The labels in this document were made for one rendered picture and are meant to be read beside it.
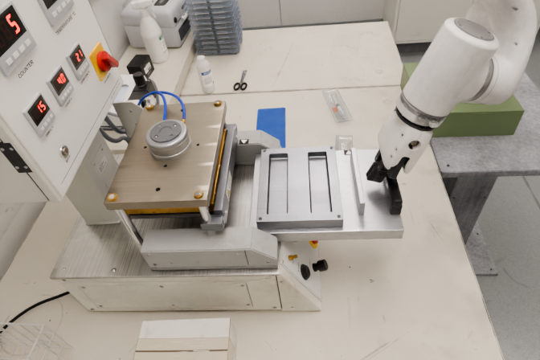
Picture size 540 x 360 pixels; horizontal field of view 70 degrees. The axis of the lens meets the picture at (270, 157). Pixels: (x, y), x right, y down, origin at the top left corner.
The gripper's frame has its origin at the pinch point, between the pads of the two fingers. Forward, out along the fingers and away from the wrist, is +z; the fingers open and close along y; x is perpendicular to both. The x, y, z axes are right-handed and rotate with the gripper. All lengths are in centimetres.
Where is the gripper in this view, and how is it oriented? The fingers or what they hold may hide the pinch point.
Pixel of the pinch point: (377, 172)
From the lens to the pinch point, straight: 80.2
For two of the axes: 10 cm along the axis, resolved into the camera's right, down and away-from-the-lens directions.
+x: -9.7, -2.0, -1.5
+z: -2.5, 6.8, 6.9
